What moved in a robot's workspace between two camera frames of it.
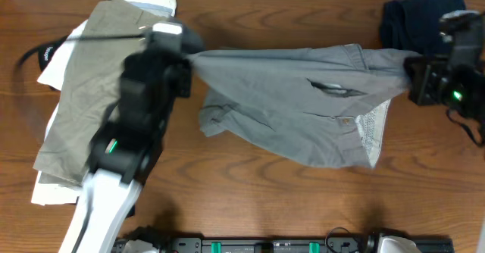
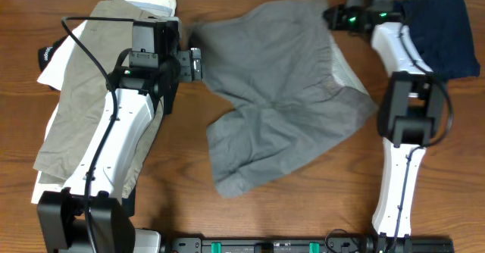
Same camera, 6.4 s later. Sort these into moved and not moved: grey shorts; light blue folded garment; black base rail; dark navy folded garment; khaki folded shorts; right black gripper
Moved: right black gripper; grey shorts
Not moved: dark navy folded garment; light blue folded garment; khaki folded shorts; black base rail
